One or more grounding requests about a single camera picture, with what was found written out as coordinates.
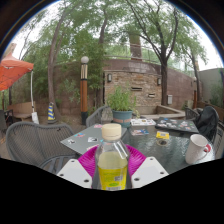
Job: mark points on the grey wall utility box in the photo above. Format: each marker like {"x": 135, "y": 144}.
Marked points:
{"x": 169, "y": 99}

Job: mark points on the leaning slender tree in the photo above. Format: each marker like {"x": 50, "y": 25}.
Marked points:
{"x": 50, "y": 76}

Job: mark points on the small yellow card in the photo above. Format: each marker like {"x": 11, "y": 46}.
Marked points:
{"x": 162, "y": 135}

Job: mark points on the wooden bench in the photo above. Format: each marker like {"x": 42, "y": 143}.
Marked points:
{"x": 21, "y": 110}

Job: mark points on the blue yellow striped cone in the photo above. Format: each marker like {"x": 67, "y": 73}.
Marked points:
{"x": 51, "y": 114}

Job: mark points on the green plant in teal pot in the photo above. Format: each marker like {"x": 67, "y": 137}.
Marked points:
{"x": 121, "y": 101}

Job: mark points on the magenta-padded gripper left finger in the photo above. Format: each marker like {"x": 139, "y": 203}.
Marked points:
{"x": 75, "y": 171}

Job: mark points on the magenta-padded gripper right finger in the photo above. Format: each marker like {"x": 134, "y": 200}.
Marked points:
{"x": 148, "y": 171}

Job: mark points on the grey laptop with stickers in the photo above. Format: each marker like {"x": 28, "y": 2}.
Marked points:
{"x": 81, "y": 138}

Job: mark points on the wooden globe lamp post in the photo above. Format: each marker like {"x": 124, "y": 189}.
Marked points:
{"x": 195, "y": 95}
{"x": 84, "y": 93}

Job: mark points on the white ceramic mug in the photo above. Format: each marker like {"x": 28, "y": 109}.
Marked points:
{"x": 195, "y": 150}

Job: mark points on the white printed booklet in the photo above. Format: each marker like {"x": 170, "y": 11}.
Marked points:
{"x": 143, "y": 122}

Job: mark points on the orange canopy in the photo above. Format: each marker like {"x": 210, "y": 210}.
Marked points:
{"x": 15, "y": 70}

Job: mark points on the black wall lantern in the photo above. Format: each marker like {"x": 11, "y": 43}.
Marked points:
{"x": 109, "y": 77}
{"x": 159, "y": 81}

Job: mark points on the yellow-labelled clear drink bottle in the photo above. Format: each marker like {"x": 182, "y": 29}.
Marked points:
{"x": 112, "y": 170}

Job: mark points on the small colourful card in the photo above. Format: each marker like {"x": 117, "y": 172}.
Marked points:
{"x": 140, "y": 132}

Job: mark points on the dark forked tree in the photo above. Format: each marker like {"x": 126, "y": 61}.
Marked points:
{"x": 164, "y": 83}

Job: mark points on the flat round red coaster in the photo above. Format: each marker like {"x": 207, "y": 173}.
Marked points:
{"x": 209, "y": 148}

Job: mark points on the black backpack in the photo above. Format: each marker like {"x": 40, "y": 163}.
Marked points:
{"x": 207, "y": 121}

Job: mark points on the black laptop with stickers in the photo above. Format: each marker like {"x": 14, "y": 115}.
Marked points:
{"x": 176, "y": 125}

